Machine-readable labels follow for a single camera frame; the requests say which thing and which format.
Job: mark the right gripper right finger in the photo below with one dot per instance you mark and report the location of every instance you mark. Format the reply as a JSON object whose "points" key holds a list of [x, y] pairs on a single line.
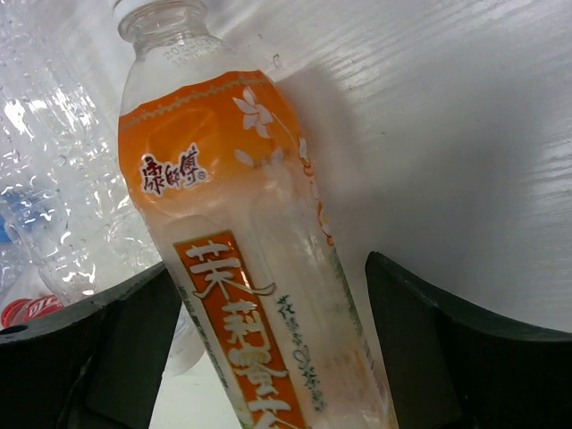
{"points": [[453, 364]]}

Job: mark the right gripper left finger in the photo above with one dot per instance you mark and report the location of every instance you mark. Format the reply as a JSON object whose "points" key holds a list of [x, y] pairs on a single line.
{"points": [[97, 363]]}

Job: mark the orange tea bottle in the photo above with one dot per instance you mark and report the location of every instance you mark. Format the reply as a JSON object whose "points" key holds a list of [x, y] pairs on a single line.
{"points": [[216, 162]]}

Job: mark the crushed red cap cola bottle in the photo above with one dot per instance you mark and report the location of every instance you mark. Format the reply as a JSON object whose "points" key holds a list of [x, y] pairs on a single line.
{"points": [[21, 311]]}

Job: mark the clear ribbed white cap bottle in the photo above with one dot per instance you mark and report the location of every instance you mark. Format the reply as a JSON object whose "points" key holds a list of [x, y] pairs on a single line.
{"points": [[54, 137]]}

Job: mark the clear bottle blue cap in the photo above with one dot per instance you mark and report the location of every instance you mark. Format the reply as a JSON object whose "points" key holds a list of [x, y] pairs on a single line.
{"points": [[26, 211]]}

